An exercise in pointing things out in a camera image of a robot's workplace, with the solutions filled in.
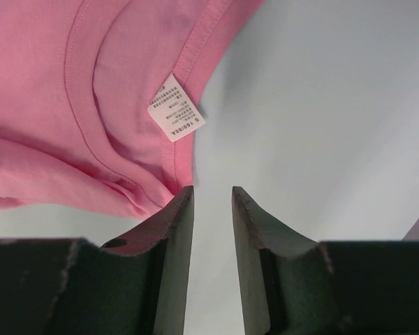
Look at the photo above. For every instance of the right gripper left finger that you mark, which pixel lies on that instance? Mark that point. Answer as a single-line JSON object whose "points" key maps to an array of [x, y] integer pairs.
{"points": [[135, 283]]}

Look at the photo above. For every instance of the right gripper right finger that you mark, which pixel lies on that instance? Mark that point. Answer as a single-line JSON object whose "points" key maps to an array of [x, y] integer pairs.
{"points": [[290, 284]]}

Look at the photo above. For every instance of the pink t shirt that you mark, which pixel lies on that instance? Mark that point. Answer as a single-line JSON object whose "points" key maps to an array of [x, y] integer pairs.
{"points": [[98, 99]]}

